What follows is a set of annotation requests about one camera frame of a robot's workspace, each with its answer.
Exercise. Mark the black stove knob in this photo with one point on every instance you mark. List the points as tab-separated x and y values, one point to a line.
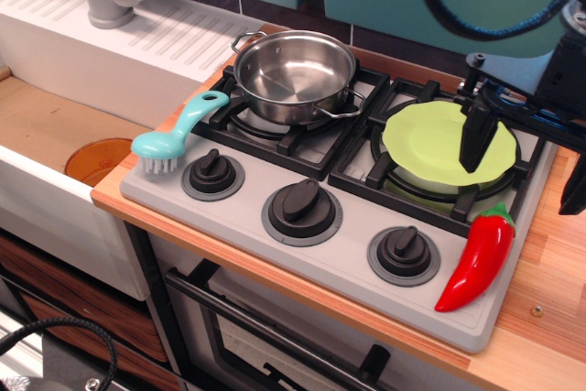
302	214
403	256
212	177

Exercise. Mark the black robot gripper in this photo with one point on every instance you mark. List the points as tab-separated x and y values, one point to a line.
543	96

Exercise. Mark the black burner grate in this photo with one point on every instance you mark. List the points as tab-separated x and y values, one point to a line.
309	150
366	170

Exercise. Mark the red toy chili pepper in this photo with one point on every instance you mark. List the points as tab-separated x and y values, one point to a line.
489	243

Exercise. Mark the grey toy stove top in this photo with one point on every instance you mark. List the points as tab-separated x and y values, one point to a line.
339	263

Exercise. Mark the black right burner grate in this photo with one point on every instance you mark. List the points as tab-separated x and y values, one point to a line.
366	170

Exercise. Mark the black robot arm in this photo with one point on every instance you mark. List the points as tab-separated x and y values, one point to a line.
567	38

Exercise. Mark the black left stove knob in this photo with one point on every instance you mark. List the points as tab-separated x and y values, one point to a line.
212	177

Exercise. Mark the teal dish brush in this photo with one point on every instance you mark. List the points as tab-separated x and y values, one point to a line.
159	152

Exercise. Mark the white toy sink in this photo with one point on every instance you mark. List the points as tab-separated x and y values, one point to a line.
65	84

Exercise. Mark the wooden drawer fronts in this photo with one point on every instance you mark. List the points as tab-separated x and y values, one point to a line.
44	287

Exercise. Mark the stainless steel pot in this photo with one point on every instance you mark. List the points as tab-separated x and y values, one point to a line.
296	77

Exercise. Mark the black middle stove knob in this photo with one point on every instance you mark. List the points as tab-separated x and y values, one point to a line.
302	214

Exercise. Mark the black right stove knob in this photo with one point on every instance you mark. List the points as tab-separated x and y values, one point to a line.
403	256

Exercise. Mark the black left burner grate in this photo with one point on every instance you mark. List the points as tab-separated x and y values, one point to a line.
309	150

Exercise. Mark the oven door with black handle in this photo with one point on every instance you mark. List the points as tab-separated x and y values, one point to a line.
247	349

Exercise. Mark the orange sink drain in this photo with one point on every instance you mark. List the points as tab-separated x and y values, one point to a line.
92	162

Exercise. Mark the light green plastic plate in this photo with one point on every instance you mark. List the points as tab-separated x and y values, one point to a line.
425	140

